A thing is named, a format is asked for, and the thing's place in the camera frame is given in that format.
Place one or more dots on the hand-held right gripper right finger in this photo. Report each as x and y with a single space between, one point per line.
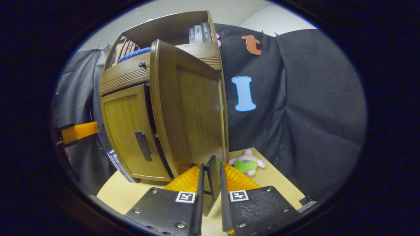
224 206

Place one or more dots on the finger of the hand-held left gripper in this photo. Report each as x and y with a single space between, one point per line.
80 131

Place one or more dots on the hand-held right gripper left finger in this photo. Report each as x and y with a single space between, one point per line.
199 209

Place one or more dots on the wooden shoe cabinet door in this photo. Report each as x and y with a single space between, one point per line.
193 114
124 124

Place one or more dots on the wooden double-door shoe cabinet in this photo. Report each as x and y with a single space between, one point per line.
164 28

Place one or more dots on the pink green plush toy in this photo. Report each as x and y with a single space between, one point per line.
246 164

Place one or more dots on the navy standing book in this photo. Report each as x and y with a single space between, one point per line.
118 166

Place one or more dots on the wooden drawer with black knob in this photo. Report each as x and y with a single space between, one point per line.
124 77

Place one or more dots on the blue towel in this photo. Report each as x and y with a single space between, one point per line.
134 54

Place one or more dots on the black backdrop cloth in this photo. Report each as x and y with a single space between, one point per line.
311 114

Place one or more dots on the grey spine book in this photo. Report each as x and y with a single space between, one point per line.
198 33

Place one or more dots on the black spine book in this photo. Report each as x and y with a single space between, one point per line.
206 31

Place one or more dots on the small grey metal bracket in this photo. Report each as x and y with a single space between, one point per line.
306 206

